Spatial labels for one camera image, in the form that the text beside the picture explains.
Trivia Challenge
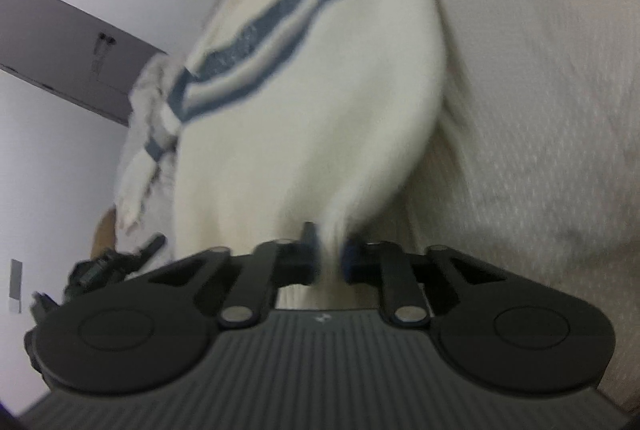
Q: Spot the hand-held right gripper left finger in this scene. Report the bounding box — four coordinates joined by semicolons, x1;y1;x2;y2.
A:
147;221;321;328

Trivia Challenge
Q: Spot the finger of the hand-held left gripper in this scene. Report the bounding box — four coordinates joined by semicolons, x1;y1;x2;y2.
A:
132;234;167;262

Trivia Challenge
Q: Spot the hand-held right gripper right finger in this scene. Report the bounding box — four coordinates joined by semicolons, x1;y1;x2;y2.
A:
342;235;508;327

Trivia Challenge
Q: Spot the cream sweater with blue stripes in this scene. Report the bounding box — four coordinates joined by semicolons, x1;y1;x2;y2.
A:
112;0;451;311

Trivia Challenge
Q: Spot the brown pillow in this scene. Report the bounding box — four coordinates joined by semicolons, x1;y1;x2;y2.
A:
91;207;119;257

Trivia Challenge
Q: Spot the grey door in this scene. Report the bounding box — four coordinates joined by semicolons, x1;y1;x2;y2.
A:
0;0;168;127

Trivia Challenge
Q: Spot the grey bed sheet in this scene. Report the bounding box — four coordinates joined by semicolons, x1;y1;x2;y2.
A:
115;0;640;411

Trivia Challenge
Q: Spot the grey wall panel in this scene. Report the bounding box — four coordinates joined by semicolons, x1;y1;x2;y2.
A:
9;259;24;314

